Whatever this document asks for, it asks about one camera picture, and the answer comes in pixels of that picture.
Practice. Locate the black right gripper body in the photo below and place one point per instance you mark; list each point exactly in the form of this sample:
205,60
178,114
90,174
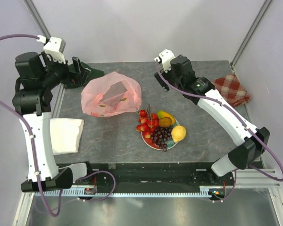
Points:
176,81

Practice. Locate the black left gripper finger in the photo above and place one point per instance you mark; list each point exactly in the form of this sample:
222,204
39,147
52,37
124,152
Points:
73,82
81,73

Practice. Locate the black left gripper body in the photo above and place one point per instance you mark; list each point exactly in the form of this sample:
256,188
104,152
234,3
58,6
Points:
55,73

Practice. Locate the yellow fake mango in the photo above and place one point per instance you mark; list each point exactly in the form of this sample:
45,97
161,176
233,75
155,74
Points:
163,114

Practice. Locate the brown fake kiwi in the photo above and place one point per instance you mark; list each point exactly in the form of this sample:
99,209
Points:
165,122

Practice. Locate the pink plastic bag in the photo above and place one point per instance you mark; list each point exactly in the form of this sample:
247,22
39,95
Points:
111,95

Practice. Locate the red fake cherry bunch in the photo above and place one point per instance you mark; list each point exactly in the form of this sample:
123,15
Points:
148,122

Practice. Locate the yellow fake lemon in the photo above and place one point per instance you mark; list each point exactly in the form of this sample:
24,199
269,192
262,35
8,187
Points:
178,133

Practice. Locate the dark red fake grape bunch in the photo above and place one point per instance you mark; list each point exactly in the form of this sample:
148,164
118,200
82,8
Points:
161,138

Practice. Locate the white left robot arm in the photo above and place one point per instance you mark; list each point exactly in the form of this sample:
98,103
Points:
33,108

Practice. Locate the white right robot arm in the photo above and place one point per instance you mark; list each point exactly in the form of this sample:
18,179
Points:
249,140

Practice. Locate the dark green baseball cap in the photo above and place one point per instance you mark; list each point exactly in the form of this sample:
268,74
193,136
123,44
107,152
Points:
95,73

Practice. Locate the red plaid folded cloth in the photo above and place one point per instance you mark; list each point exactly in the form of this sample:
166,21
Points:
231,90

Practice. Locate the white folded towel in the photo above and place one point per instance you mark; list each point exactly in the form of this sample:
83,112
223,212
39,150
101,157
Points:
65,135

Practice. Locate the red and teal floral plate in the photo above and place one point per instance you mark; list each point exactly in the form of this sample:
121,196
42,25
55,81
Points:
149,142

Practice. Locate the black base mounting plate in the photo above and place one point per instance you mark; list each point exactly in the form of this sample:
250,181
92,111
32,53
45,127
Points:
153,177

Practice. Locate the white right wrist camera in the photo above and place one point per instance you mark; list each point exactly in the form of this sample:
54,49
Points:
165,58

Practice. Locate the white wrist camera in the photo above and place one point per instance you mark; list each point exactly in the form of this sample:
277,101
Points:
54,47
165,58

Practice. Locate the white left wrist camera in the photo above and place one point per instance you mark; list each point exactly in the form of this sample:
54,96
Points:
54,47

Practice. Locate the left aluminium corner post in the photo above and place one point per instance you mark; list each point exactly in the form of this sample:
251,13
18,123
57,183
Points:
37,17

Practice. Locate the aluminium corner post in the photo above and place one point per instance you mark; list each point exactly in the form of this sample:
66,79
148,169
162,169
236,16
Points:
251,31
37,17

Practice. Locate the right aluminium corner post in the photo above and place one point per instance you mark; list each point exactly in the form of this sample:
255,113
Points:
251,31

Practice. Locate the aluminium frame rail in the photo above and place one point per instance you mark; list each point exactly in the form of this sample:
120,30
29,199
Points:
261,179

